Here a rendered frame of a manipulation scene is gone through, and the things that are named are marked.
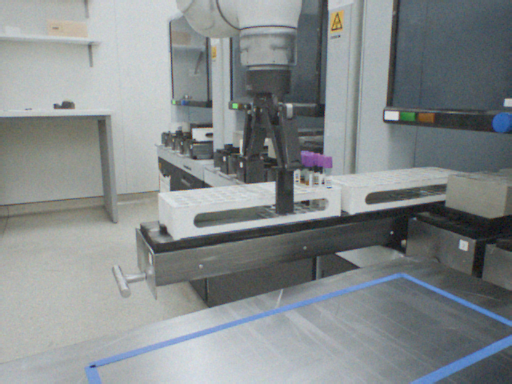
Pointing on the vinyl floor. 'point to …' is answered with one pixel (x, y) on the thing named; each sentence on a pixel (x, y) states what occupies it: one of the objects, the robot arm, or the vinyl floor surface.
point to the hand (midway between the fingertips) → (269, 193)
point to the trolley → (310, 336)
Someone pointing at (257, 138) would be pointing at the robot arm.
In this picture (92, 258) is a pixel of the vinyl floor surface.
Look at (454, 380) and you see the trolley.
